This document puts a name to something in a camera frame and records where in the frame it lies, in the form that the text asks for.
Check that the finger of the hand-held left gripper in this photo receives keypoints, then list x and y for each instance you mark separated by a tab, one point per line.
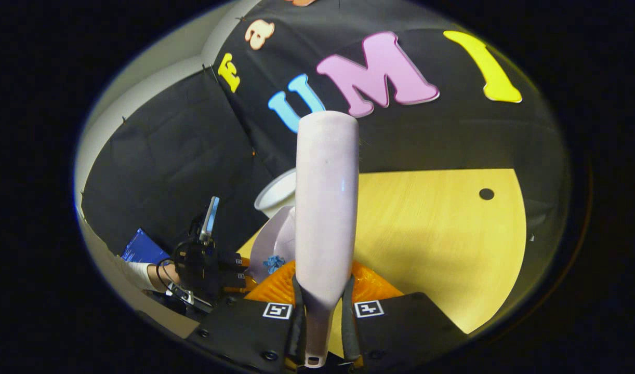
234	262
237	283

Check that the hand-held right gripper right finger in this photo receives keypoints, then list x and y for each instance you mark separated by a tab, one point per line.
349	332

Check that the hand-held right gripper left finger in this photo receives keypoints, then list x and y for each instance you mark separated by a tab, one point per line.
298	332

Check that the light blue paper ball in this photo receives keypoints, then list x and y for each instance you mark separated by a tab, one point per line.
274	264

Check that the pale purple plastic dustpan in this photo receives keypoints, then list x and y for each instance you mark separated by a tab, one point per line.
276	239

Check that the white ribbed garbage bin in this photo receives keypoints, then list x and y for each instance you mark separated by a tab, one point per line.
278	195

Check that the pale purple small broom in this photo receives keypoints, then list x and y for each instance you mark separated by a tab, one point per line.
325	208

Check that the yellow wooden desktop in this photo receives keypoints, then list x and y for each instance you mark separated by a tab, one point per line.
437	234

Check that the blue box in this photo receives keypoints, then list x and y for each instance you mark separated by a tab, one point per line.
143	249

